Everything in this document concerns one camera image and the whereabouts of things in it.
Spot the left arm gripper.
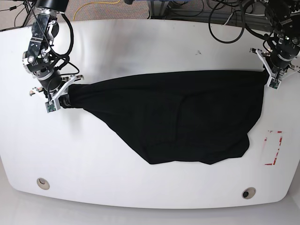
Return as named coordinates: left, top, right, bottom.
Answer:
left=250, top=48, right=300, bottom=84

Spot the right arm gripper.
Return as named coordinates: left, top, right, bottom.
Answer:
left=29, top=75, right=84, bottom=110

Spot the black t-shirt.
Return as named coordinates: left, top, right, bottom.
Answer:
left=68, top=70, right=268, bottom=165

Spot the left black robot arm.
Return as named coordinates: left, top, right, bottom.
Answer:
left=208, top=0, right=300, bottom=90

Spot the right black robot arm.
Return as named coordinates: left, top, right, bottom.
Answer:
left=22, top=0, right=83, bottom=113

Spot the red tape rectangle marking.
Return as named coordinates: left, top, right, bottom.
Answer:
left=261, top=130, right=283, bottom=165

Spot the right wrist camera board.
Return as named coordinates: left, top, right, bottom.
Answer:
left=45, top=101, right=57, bottom=113

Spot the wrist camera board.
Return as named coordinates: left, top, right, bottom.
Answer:
left=267, top=78, right=281, bottom=90
left=45, top=101, right=57, bottom=113

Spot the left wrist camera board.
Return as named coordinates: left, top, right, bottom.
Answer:
left=267, top=78, right=281, bottom=90

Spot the left table cable grommet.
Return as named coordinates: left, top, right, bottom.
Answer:
left=37, top=178, right=50, bottom=190

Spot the table cable grommet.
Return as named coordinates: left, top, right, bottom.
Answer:
left=37, top=178, right=50, bottom=190
left=242, top=187, right=256, bottom=199

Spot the yellow cable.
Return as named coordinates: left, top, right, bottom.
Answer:
left=73, top=0, right=120, bottom=22

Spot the right table cable grommet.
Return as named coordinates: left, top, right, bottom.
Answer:
left=242, top=187, right=256, bottom=199

